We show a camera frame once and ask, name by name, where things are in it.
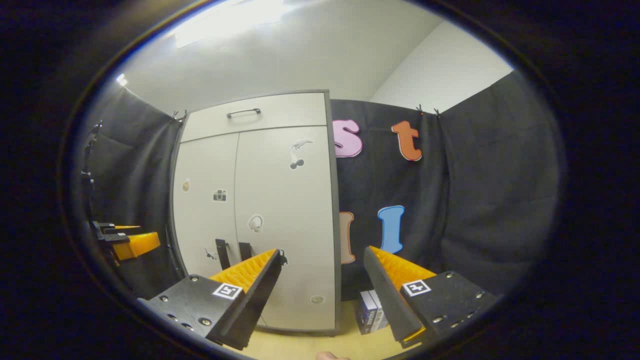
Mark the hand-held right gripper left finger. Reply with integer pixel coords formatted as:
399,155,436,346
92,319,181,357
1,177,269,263
137,248,284,351

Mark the white cabinet drawer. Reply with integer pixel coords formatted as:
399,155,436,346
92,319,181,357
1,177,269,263
180,91,328,143

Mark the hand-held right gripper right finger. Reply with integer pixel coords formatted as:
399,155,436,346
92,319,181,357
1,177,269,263
363,245,501,349

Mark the blue and white box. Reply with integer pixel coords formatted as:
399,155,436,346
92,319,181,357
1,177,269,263
356,291,379,335
371,290,389,331

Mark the grey and white cabinet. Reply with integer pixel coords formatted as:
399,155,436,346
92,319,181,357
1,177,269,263
170,90,342,336

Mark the black backdrop cloth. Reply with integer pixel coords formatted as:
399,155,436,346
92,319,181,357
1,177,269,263
75,70,566,301

